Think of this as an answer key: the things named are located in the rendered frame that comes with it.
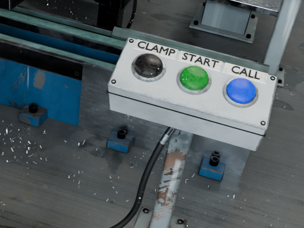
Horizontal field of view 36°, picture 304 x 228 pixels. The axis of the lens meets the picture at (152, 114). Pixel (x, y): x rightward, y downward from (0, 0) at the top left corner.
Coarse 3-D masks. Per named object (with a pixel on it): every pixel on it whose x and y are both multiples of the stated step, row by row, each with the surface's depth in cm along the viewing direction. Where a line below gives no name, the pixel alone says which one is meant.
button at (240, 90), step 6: (240, 78) 49; (228, 84) 49; (234, 84) 49; (240, 84) 49; (246, 84) 49; (252, 84) 49; (228, 90) 48; (234, 90) 48; (240, 90) 48; (246, 90) 48; (252, 90) 48; (228, 96) 48; (234, 96) 48; (240, 96) 48; (246, 96) 48; (252, 96) 48; (240, 102) 48; (246, 102) 48
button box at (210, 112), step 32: (128, 64) 50; (192, 64) 51; (224, 64) 51; (128, 96) 50; (160, 96) 48; (192, 96) 49; (224, 96) 49; (256, 96) 49; (192, 128) 51; (224, 128) 49; (256, 128) 47
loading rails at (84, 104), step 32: (0, 32) 89; (32, 32) 87; (64, 32) 85; (96, 32) 87; (128, 32) 87; (0, 64) 80; (32, 64) 78; (64, 64) 77; (96, 64) 78; (256, 64) 84; (0, 96) 84; (32, 96) 82; (64, 96) 80; (96, 96) 77; (96, 128) 81; (128, 128) 79; (160, 128) 78; (192, 160) 79; (224, 160) 78
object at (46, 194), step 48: (48, 0) 124; (144, 0) 134; (192, 0) 139; (240, 48) 118; (288, 48) 123; (288, 96) 103; (0, 144) 76; (48, 144) 78; (96, 144) 80; (288, 144) 88; (0, 192) 68; (48, 192) 70; (96, 192) 71; (144, 192) 73; (192, 192) 74; (240, 192) 76; (288, 192) 78
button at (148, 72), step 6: (144, 54) 50; (150, 54) 50; (138, 60) 50; (144, 60) 50; (150, 60) 50; (156, 60) 50; (138, 66) 49; (144, 66) 49; (150, 66) 49; (156, 66) 50; (162, 66) 50; (138, 72) 49; (144, 72) 49; (150, 72) 49; (156, 72) 49
